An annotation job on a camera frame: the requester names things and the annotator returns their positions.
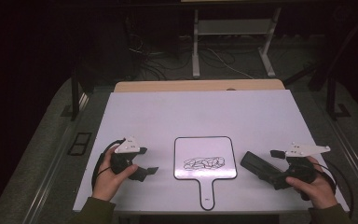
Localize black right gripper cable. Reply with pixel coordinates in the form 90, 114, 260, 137
315, 161, 355, 219

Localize person's left hand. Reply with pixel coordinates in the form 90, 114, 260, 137
91, 146, 140, 203

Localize aluminium rail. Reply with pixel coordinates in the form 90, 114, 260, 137
21, 92, 90, 224
319, 104, 358, 203

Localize black metal stand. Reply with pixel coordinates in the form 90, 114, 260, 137
70, 62, 90, 122
307, 8, 352, 121

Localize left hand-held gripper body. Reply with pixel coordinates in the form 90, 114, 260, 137
109, 135, 142, 175

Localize black rectangular floor frame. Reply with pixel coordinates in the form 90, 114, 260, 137
66, 132, 93, 157

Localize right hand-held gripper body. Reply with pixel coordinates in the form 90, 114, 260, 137
283, 142, 331, 185

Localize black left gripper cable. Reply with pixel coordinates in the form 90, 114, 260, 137
90, 139, 126, 191

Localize person's right hand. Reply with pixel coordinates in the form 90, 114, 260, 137
285, 156, 338, 210

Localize white floor cable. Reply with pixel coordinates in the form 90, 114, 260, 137
204, 46, 255, 80

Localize white metal stand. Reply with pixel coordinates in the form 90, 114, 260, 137
191, 7, 282, 79

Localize black floor cables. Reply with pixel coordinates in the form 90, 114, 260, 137
126, 29, 194, 82

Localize small whiteboard with handle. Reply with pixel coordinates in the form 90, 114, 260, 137
173, 135, 239, 212

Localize black whiteboard eraser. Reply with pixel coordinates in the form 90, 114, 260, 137
240, 150, 282, 183

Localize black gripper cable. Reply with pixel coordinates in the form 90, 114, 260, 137
315, 161, 355, 219
90, 139, 126, 191

